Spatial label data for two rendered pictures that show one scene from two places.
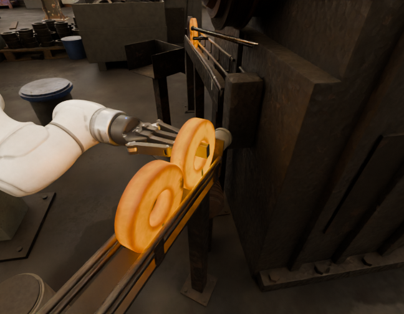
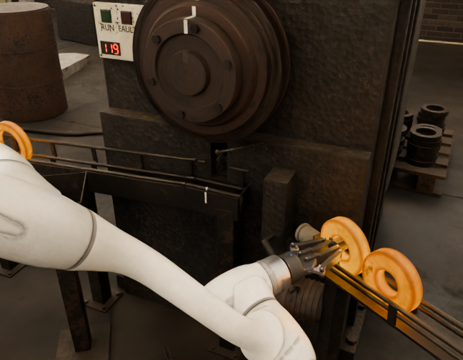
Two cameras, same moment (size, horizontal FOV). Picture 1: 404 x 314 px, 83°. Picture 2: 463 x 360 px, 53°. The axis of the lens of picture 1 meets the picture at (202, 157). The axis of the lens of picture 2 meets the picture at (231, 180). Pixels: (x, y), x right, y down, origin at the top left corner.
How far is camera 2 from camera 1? 1.09 m
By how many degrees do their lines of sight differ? 47
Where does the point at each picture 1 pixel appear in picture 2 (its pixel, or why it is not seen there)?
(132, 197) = (411, 268)
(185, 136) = (358, 231)
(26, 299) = not seen: outside the picture
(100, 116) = (275, 268)
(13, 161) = (302, 340)
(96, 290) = (427, 343)
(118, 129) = (297, 266)
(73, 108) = (248, 280)
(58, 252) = not seen: outside the picture
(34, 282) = not seen: outside the picture
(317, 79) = (364, 156)
